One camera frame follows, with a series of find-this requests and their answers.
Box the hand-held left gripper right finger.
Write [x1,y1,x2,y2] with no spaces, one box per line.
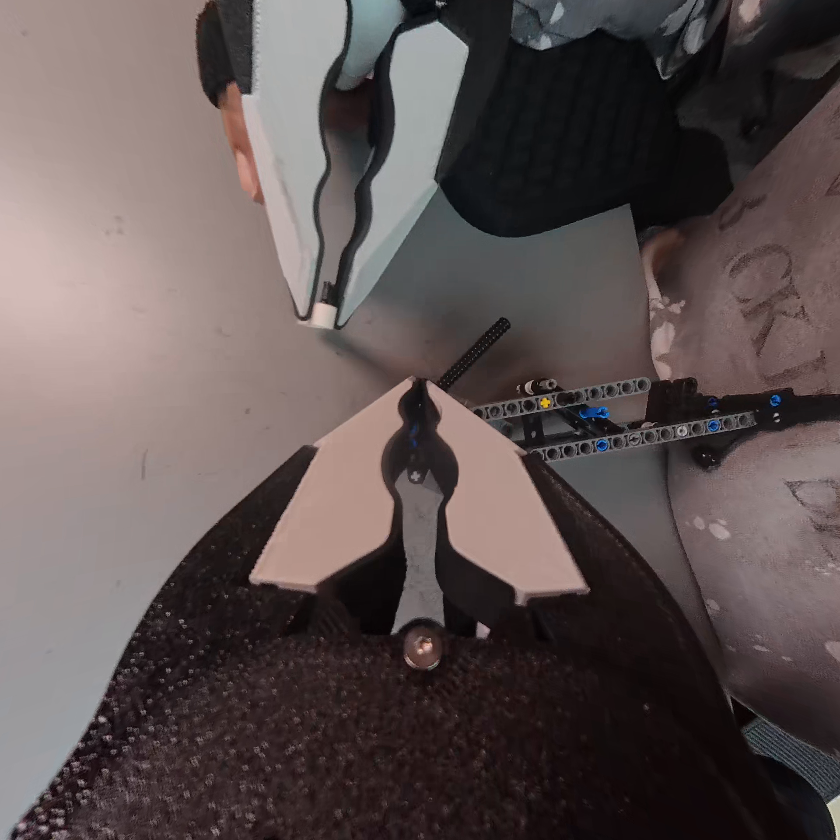
[423,379,588,606]

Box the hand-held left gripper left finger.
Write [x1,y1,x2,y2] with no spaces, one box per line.
[249,377,419,588]

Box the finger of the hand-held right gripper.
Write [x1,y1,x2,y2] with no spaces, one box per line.
[335,26,470,329]
[241,0,353,326]

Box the grey toy chassis assembly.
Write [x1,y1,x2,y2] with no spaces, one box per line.
[394,317,840,491]

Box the person's right forearm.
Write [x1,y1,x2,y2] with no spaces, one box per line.
[508,0,731,81]

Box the person's right hand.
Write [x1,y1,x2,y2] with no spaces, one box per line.
[220,79,376,206]

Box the black wired earbud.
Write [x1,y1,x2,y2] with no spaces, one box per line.
[691,420,788,472]

